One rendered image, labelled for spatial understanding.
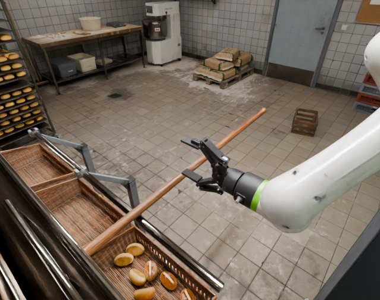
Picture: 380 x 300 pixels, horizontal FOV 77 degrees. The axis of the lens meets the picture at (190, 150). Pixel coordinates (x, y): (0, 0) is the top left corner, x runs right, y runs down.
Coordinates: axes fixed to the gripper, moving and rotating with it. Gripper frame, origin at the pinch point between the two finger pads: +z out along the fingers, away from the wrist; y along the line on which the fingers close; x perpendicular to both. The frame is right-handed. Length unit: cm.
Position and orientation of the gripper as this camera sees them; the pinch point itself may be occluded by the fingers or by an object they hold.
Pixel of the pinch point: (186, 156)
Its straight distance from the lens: 78.5
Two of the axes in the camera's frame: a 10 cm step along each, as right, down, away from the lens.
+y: 0.0, 8.0, 5.9
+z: -7.7, -3.8, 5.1
